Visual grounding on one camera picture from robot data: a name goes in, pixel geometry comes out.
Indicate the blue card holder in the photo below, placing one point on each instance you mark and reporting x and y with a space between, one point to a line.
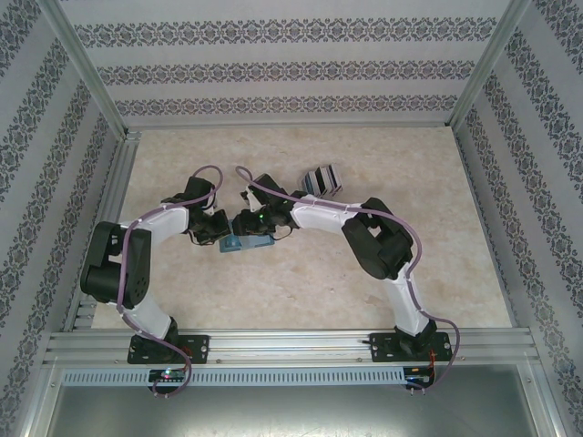
255 242

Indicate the stack of credit cards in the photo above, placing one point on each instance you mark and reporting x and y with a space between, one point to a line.
323 182

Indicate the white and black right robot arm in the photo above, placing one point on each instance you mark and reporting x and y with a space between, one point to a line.
319 214

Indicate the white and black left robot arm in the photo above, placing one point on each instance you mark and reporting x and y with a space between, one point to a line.
164 223

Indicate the grey metal sheet panel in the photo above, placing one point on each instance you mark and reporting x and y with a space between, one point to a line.
291 412

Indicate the aluminium back frame bar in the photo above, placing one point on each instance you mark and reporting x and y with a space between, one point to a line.
287 125

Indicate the aluminium side rail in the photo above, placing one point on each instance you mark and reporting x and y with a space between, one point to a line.
107 200
487 232

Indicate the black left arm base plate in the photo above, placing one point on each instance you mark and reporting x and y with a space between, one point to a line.
196 348

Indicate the aluminium mounting rail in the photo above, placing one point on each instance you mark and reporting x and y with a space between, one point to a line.
291 346

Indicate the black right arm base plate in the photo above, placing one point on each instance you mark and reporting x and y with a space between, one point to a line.
382 348

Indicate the aluminium frame post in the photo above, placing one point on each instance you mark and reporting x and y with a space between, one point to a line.
86 68
487 68

